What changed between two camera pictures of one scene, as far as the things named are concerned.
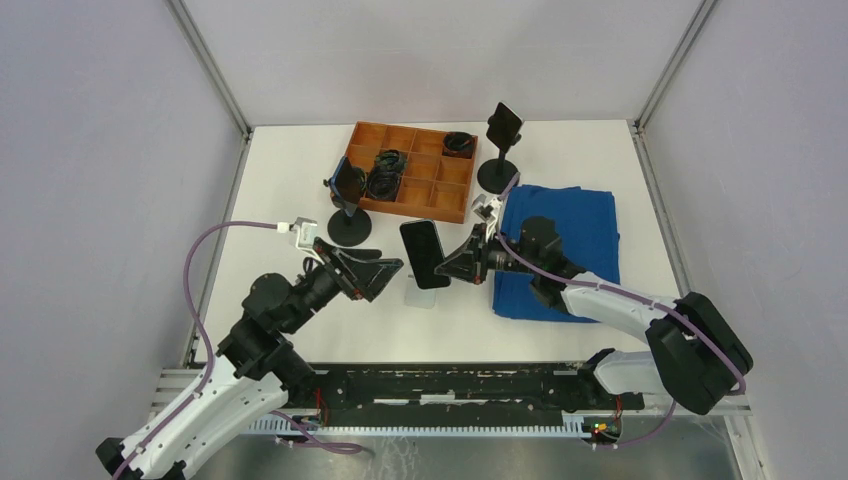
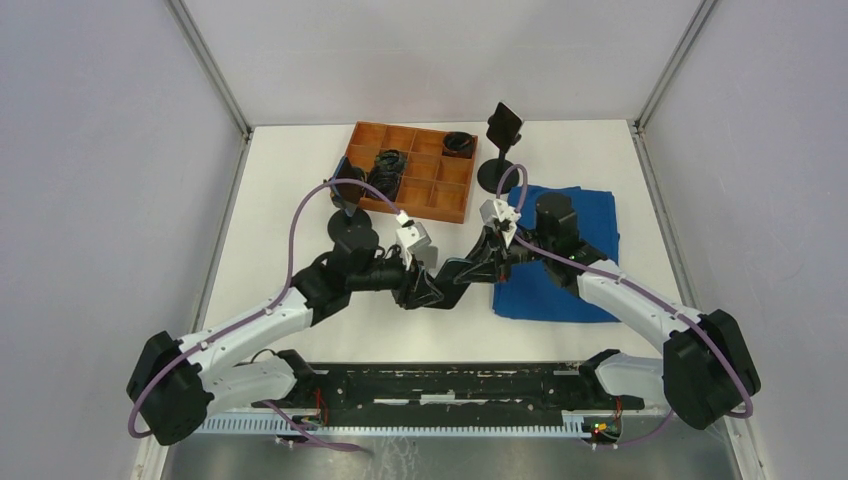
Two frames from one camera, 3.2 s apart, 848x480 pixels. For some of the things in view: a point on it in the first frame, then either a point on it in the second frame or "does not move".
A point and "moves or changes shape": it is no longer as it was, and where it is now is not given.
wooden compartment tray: [413, 172] does not move
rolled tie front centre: [382, 185] does not move
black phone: [423, 247] to [451, 290]
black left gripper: [366, 278] to [414, 290]
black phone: [344, 187] does not move
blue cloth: [585, 221] does not move
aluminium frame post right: [689, 35] does not move
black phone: [504, 127] does not move
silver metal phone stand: [416, 297] moves or changes shape
